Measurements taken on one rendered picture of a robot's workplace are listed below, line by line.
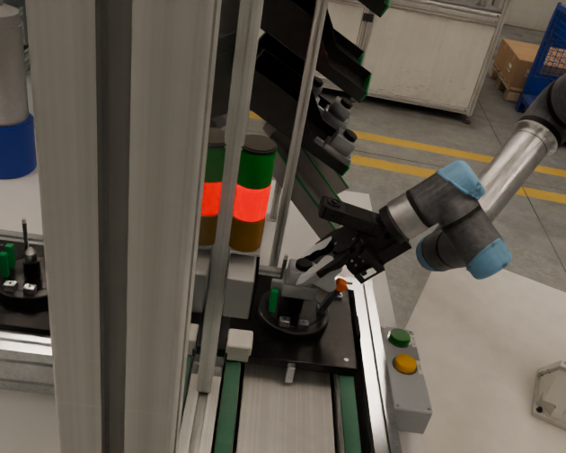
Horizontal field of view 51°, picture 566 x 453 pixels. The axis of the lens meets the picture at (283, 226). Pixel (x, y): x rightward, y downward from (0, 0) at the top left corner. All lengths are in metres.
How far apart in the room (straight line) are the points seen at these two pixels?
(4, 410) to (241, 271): 0.53
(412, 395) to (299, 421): 0.21
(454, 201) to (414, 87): 4.21
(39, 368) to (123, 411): 0.95
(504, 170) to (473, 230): 0.24
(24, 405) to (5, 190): 0.73
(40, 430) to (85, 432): 0.95
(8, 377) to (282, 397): 0.48
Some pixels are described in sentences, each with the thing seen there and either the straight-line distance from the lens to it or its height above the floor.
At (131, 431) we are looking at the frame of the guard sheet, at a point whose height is 1.60.
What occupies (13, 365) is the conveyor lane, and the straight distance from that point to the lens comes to 1.14.
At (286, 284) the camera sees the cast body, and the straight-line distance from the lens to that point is 1.10.
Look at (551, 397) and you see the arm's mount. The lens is 1.32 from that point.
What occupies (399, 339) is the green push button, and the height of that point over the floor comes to 0.97.
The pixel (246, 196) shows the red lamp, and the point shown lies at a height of 1.35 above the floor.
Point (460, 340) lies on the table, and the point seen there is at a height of 0.86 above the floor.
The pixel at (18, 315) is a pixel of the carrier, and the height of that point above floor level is 0.97.
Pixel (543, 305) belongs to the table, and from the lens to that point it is 1.67.
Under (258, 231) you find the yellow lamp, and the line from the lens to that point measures 0.81.
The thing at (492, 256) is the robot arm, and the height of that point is 1.23.
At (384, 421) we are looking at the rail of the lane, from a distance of 1.07.
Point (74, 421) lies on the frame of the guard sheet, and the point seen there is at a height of 1.61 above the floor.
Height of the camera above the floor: 1.74
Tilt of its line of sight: 33 degrees down
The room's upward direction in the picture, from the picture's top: 11 degrees clockwise
